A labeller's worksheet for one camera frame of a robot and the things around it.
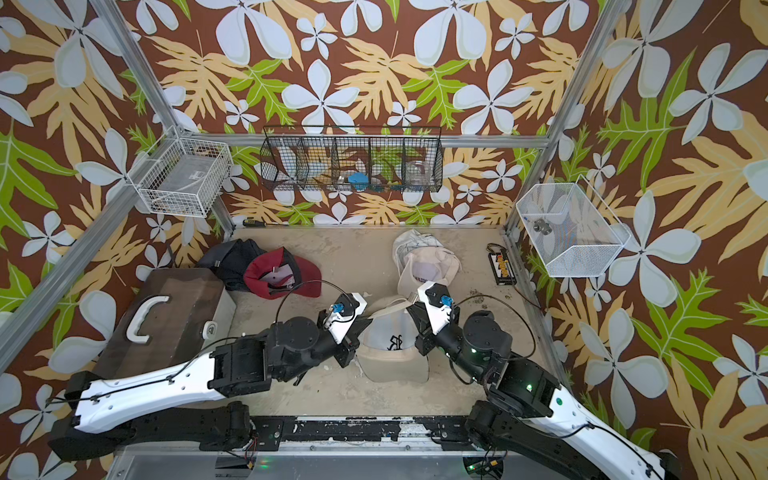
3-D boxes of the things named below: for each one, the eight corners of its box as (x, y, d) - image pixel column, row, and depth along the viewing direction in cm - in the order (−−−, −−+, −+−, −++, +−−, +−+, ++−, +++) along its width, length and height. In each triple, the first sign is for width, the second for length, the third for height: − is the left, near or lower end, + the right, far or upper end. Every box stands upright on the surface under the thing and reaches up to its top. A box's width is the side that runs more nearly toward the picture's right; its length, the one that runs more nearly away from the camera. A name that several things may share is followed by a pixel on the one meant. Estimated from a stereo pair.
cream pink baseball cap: (400, 301, 100) (402, 286, 93) (385, 270, 108) (385, 255, 101) (466, 277, 106) (471, 262, 99) (446, 250, 114) (450, 234, 107)
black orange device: (496, 284, 106) (498, 280, 104) (488, 256, 114) (490, 252, 112) (514, 284, 106) (517, 280, 104) (505, 256, 114) (507, 252, 112)
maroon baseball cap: (252, 310, 99) (238, 290, 89) (265, 267, 110) (254, 244, 100) (317, 310, 99) (310, 290, 89) (324, 267, 110) (318, 245, 100)
